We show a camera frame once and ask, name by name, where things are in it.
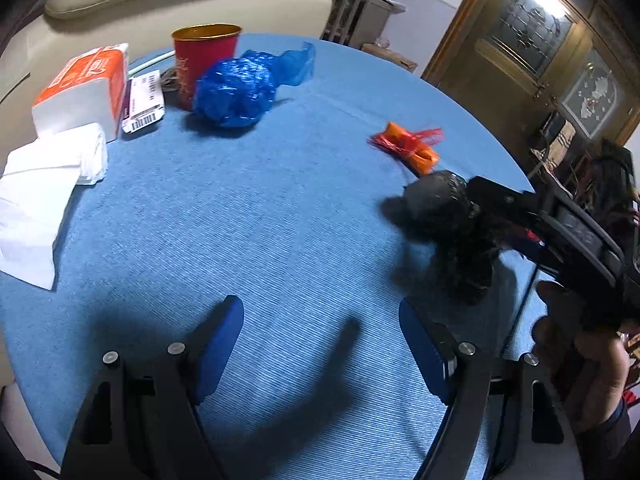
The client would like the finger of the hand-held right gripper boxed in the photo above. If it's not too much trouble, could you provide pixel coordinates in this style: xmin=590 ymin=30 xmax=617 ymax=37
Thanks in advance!
xmin=465 ymin=176 xmax=548 ymax=233
xmin=492 ymin=232 xmax=571 ymax=286

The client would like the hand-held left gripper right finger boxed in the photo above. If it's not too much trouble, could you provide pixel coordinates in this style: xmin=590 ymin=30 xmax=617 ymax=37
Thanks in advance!
xmin=398 ymin=300 xmax=586 ymax=480

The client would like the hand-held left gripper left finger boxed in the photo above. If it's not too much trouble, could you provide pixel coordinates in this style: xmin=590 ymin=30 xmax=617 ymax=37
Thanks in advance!
xmin=60 ymin=295 xmax=246 ymax=480

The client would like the black plastic bag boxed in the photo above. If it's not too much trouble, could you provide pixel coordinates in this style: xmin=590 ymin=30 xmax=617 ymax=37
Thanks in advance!
xmin=400 ymin=170 xmax=501 ymax=307

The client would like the person's right hand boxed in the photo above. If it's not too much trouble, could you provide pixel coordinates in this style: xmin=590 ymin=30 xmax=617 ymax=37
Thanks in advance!
xmin=530 ymin=280 xmax=640 ymax=433

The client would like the plaid fabric bag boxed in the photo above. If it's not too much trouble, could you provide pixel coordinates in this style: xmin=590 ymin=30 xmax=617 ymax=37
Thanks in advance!
xmin=530 ymin=110 xmax=591 ymax=181

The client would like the orange wrapper with red net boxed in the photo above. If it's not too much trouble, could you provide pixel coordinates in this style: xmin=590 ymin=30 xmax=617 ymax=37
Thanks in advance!
xmin=367 ymin=121 xmax=446 ymax=176

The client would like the blue tablecloth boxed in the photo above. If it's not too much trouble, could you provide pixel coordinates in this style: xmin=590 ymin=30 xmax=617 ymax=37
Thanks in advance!
xmin=0 ymin=34 xmax=556 ymax=480

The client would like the wooden glass-panel door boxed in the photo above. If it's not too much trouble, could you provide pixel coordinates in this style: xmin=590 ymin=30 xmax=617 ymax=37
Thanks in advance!
xmin=422 ymin=0 xmax=640 ymax=146

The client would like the cardboard box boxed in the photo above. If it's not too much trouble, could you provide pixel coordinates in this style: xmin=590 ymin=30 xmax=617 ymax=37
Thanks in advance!
xmin=360 ymin=42 xmax=418 ymax=73

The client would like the grey slatted cabinet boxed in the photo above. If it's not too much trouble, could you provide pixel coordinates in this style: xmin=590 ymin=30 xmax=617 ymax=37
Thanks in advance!
xmin=322 ymin=0 xmax=401 ymax=48

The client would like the white folded tissue stack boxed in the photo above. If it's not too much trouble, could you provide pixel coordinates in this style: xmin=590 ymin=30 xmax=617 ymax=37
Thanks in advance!
xmin=0 ymin=122 xmax=109 ymax=291

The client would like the white barcode medicine box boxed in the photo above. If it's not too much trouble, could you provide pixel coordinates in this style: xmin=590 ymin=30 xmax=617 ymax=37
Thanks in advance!
xmin=121 ymin=70 xmax=167 ymax=134

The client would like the blue plastic bag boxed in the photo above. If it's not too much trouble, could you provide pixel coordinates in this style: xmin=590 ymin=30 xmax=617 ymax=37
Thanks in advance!
xmin=192 ymin=42 xmax=317 ymax=129

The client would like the orange tissue pack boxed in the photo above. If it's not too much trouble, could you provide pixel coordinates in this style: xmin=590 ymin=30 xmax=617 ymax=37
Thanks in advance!
xmin=31 ymin=42 xmax=130 ymax=143

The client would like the red paper cup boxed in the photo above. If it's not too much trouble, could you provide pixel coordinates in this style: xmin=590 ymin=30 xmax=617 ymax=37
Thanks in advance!
xmin=171 ymin=23 xmax=243 ymax=111

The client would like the white cable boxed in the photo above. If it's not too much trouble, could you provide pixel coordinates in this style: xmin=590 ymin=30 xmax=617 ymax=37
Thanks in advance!
xmin=127 ymin=47 xmax=176 ymax=73

